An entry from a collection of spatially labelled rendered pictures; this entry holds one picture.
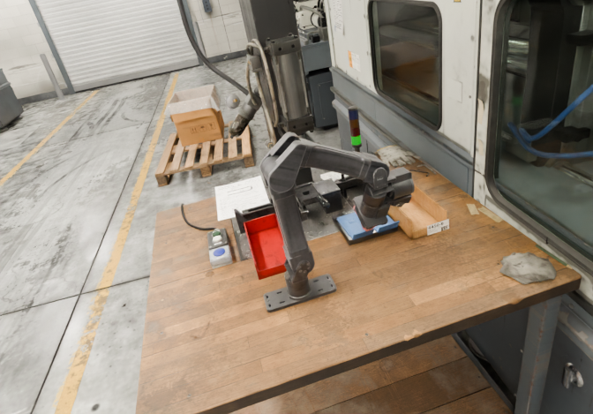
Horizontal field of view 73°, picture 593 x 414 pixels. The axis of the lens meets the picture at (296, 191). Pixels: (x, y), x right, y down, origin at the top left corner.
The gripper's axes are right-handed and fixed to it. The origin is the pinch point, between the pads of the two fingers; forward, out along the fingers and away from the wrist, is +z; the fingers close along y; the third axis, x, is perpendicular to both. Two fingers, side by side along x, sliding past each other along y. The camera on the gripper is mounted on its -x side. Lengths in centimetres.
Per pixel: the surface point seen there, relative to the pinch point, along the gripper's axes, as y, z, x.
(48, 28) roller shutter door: 863, 441, 321
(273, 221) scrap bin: 19.6, 18.1, 24.5
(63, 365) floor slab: 30, 133, 150
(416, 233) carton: -5.5, 4.6, -15.0
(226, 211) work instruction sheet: 37, 32, 40
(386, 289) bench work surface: -20.6, -1.2, 2.9
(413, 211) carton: 5.3, 12.4, -21.5
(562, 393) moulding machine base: -59, 35, -47
